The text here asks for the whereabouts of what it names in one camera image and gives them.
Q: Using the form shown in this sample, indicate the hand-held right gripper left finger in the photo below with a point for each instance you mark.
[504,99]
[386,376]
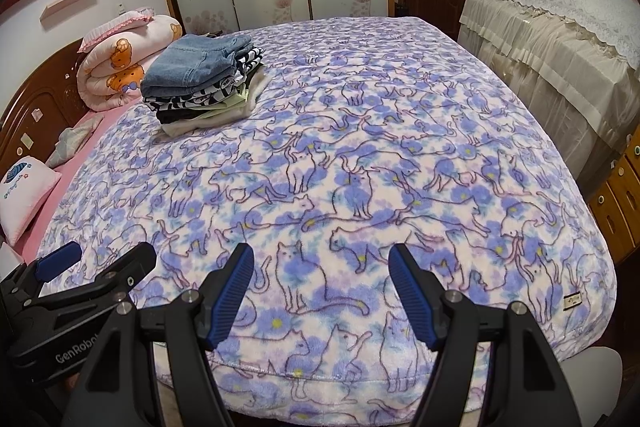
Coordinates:
[230,297]

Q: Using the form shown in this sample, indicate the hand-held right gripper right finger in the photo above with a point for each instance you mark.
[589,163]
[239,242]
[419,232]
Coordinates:
[410,292]

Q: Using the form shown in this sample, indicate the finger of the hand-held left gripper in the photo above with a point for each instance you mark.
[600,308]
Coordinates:
[57,259]
[125,264]

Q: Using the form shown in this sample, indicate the blue jeans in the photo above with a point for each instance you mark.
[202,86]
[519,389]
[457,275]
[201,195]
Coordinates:
[195,62]

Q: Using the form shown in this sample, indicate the white embroidered pillow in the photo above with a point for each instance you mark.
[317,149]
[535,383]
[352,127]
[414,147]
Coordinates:
[25,202]

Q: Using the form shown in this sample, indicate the pink bedsheet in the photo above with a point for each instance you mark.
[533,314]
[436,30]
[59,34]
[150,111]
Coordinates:
[75,167]

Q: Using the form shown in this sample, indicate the grey cloth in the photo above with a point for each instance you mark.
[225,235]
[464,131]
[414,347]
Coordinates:
[67,144]

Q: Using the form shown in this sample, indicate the wooden headboard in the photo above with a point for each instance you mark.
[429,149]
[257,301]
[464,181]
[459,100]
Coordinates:
[35,107]

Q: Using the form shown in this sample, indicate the black folded garment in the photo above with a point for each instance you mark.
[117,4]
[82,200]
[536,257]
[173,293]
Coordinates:
[175,113]

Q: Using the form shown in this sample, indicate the cream folded garment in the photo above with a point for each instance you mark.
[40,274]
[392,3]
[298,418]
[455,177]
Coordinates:
[210,124]

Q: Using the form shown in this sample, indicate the black white letter print garment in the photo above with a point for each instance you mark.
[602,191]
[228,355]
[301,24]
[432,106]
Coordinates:
[200,97]

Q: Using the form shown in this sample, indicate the purple cat print blanket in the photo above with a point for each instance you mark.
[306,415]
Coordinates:
[375,107]

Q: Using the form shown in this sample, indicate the light green folded garment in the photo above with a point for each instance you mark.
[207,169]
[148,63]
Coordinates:
[232,102]

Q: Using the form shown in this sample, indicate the wooden drawer cabinet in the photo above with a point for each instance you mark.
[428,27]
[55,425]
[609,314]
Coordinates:
[615,212]

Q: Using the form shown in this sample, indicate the pink bear print quilt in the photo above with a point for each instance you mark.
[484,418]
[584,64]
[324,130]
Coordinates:
[150,42]

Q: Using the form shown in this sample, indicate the pink ruffled pillow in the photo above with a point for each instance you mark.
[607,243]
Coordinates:
[110,29]

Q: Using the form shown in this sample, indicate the small dark device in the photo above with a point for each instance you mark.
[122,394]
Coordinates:
[212,34]

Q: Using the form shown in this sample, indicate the cream pleated furniture cover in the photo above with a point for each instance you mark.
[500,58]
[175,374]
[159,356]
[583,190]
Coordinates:
[540,67]

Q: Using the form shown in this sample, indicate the light wooden wall shelf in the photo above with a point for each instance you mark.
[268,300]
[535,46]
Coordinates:
[70,2]

